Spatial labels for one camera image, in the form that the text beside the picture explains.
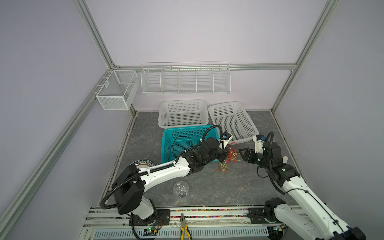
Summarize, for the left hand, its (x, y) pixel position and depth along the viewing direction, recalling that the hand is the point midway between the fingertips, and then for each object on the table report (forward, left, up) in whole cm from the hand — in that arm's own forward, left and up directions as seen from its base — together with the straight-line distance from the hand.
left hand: (229, 146), depth 75 cm
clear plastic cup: (-13, +26, -22) cm, 36 cm away
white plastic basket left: (+46, +25, -22) cm, 57 cm away
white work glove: (+1, -40, -22) cm, 45 cm away
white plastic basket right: (+39, -14, -22) cm, 46 cm away
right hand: (0, -9, -6) cm, 11 cm away
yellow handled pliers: (-31, +25, -21) cm, 44 cm away
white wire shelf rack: (+50, +21, +8) cm, 54 cm away
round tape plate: (+3, +49, -21) cm, 54 cm away
